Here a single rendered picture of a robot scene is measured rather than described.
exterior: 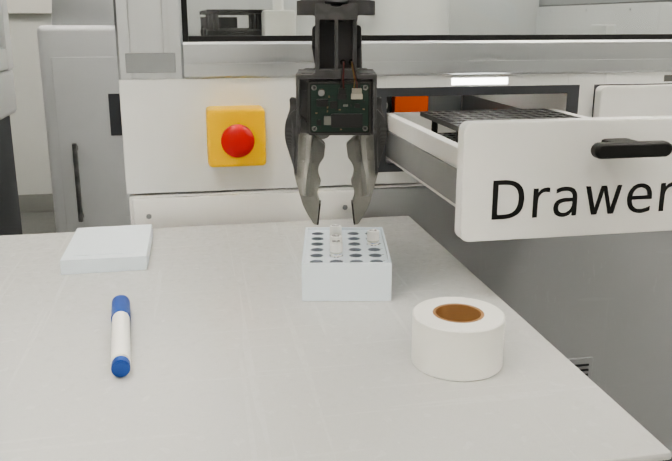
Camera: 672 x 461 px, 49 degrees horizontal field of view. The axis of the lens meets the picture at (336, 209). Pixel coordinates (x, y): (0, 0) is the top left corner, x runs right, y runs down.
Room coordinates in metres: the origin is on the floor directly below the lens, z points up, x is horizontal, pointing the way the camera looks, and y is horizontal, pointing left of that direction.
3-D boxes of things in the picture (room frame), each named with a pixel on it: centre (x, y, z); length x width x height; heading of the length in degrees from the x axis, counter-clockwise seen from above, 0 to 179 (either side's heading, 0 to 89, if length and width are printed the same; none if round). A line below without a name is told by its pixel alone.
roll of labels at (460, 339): (0.53, -0.09, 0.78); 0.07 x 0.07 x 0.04
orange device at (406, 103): (1.38, -0.11, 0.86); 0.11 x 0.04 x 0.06; 101
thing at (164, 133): (1.49, -0.15, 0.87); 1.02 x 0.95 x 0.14; 101
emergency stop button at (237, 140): (0.89, 0.12, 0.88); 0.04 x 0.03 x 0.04; 101
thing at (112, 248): (0.80, 0.25, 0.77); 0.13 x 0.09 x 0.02; 11
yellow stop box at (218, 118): (0.92, 0.13, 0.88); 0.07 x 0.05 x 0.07; 101
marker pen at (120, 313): (0.56, 0.18, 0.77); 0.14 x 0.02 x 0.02; 16
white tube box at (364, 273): (0.72, -0.01, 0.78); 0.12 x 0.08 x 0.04; 1
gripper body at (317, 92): (0.69, 0.00, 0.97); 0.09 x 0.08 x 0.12; 0
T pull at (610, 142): (0.66, -0.26, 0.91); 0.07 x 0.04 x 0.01; 101
